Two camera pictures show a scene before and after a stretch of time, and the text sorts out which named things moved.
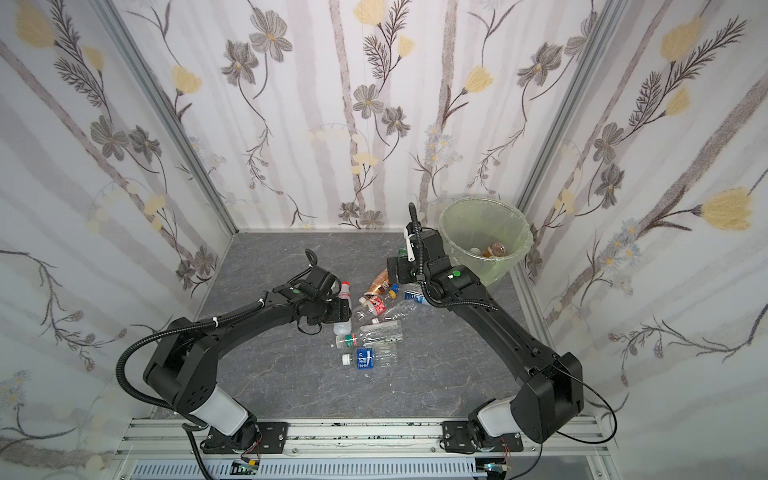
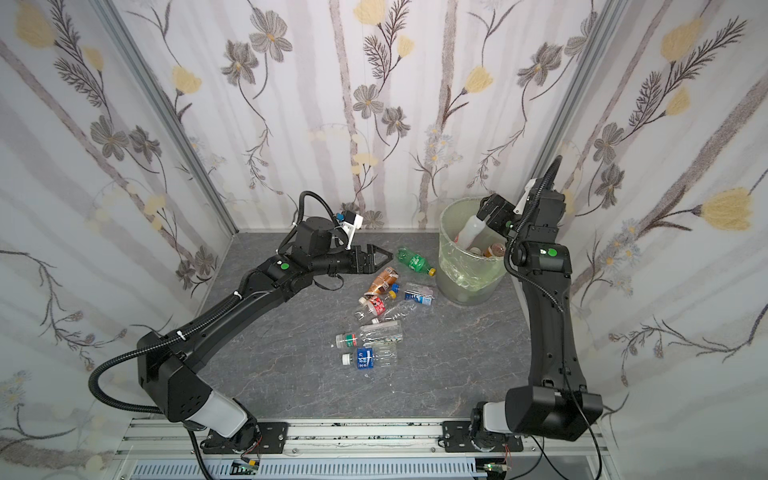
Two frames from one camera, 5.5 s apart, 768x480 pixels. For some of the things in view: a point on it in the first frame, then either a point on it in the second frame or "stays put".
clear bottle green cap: (388, 332) stays put
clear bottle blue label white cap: (366, 358) stays put
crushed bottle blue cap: (414, 295) stays put
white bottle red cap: (343, 328) → (472, 229)
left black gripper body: (335, 302) → (360, 259)
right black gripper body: (400, 268) → (495, 209)
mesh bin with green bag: (489, 236) stays put
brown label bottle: (496, 249) stays put
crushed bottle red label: (377, 311) stays put
